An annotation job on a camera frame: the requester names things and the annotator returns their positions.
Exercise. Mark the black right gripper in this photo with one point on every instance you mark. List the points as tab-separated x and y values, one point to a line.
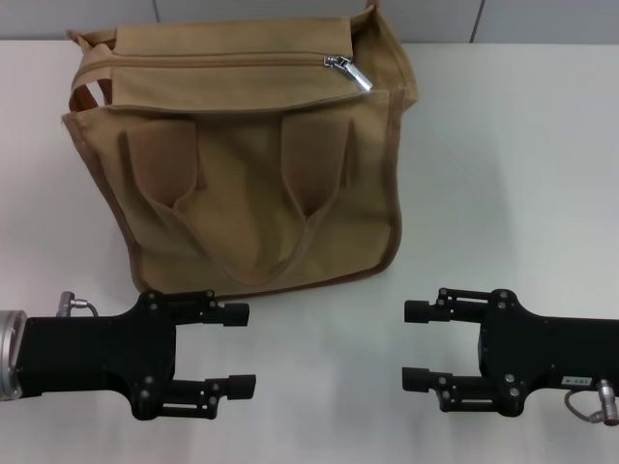
546	353

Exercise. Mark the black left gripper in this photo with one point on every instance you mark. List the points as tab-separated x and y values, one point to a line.
97	353

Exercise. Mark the khaki canvas food bag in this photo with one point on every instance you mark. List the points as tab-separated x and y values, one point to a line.
266	193

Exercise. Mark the silver metal zipper pull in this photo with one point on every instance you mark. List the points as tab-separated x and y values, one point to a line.
358	79

